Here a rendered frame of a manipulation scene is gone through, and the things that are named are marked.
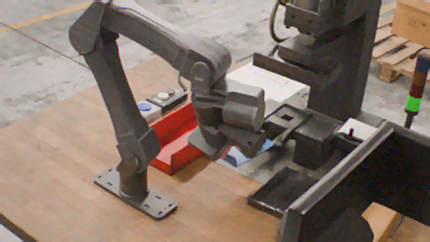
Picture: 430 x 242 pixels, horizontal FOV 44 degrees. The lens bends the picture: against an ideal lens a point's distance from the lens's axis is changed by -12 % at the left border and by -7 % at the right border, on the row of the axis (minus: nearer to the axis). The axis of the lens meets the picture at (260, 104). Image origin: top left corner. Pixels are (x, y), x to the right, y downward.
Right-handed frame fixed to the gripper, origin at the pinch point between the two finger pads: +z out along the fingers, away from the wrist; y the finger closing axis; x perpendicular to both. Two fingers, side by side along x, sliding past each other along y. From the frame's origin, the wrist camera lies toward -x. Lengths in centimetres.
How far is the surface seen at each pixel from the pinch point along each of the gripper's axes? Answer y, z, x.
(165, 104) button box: 11.3, 18.9, 31.3
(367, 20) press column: 53, 6, -4
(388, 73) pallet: 208, 222, 50
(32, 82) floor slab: 34, 156, 218
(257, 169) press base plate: 8.2, 17.2, -1.0
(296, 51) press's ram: 27.4, -4.4, 0.3
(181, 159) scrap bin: -2.4, 9.7, 11.5
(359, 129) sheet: 34.5, 23.9, -13.4
